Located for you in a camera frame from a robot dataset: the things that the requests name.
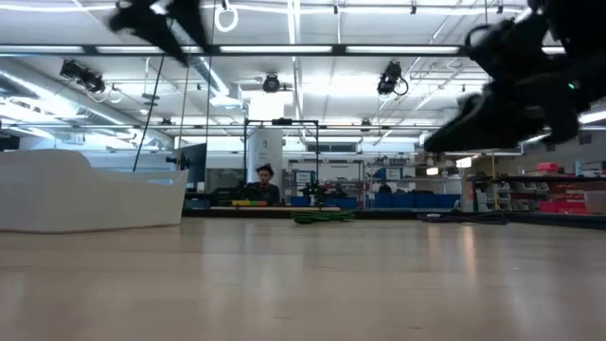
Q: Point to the colourful block strip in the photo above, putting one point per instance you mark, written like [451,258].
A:
[248,203]

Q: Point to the white pillar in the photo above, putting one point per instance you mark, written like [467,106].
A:
[265,147]

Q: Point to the row of blue bins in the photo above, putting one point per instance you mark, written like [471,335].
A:
[416,200]

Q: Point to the person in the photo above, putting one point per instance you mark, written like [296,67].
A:
[264,187]

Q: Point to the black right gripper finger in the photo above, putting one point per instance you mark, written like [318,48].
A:
[487,125]
[563,125]

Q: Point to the storage shelf rack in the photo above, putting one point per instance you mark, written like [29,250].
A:
[535,179]

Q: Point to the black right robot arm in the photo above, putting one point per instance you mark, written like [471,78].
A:
[587,28]

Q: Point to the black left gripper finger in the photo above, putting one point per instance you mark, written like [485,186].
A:
[191,21]
[147,28]

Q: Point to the black overhead camera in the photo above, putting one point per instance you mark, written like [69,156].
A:
[83,76]
[389,78]
[271,83]

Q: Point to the white plastic bin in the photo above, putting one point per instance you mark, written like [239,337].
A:
[71,194]

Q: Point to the red storage bins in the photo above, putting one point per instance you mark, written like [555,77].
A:
[563,207]

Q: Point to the black background rig frame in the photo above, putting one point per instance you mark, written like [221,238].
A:
[281,121]

